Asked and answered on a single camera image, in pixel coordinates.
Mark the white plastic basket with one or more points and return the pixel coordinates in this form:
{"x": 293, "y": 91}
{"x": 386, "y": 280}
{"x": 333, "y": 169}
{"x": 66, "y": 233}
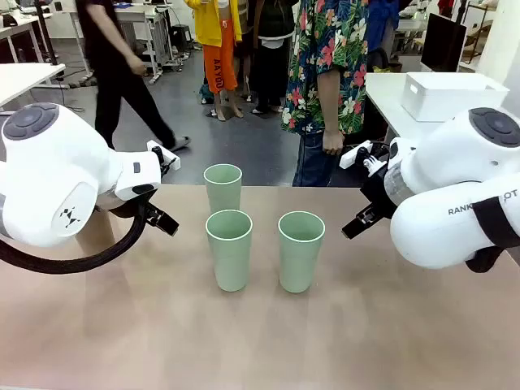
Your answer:
{"x": 447, "y": 99}

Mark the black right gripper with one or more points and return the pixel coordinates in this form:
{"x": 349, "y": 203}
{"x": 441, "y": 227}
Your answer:
{"x": 375, "y": 191}

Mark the black stand pole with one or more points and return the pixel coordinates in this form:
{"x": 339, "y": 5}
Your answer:
{"x": 45, "y": 36}

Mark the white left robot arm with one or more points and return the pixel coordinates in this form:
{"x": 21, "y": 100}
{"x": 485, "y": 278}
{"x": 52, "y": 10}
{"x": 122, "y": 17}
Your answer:
{"x": 48, "y": 174}

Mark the person's left forearm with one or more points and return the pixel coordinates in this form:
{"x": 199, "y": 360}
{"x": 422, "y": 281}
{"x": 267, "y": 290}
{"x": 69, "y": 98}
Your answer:
{"x": 331, "y": 101}

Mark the person in floral shirt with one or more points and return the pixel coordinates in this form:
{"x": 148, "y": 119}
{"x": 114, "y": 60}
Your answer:
{"x": 308, "y": 48}

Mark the person's left hand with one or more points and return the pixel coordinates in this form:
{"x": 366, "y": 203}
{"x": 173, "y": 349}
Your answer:
{"x": 334, "y": 142}

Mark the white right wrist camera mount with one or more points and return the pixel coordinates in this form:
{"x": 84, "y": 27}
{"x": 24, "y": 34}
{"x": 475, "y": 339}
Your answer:
{"x": 353, "y": 156}

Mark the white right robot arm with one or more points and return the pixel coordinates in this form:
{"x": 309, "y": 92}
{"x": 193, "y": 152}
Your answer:
{"x": 438, "y": 227}

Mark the person in dark skirt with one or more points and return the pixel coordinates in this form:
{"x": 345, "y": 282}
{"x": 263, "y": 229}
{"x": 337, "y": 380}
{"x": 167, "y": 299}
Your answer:
{"x": 268, "y": 61}

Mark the black computer monitor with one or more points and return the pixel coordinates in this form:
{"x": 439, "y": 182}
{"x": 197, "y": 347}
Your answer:
{"x": 443, "y": 42}

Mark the white side table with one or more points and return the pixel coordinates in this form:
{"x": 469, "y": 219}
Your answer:
{"x": 24, "y": 79}

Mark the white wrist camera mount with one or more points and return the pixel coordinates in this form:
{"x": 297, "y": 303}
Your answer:
{"x": 353, "y": 156}
{"x": 170, "y": 158}

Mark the person in black clothes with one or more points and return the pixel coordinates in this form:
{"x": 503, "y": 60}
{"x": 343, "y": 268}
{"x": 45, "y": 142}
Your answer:
{"x": 118, "y": 81}

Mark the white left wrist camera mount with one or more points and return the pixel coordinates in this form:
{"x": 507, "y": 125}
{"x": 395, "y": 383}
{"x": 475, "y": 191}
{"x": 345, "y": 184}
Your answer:
{"x": 170, "y": 158}

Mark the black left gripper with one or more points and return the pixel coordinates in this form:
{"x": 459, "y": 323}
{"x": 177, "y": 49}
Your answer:
{"x": 161, "y": 160}

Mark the mannequin yellow jacket orange shorts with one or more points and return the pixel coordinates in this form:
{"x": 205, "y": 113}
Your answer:
{"x": 219, "y": 53}

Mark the light green plastic cup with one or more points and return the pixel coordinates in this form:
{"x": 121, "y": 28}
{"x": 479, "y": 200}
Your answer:
{"x": 222, "y": 195}
{"x": 229, "y": 260}
{"x": 301, "y": 260}

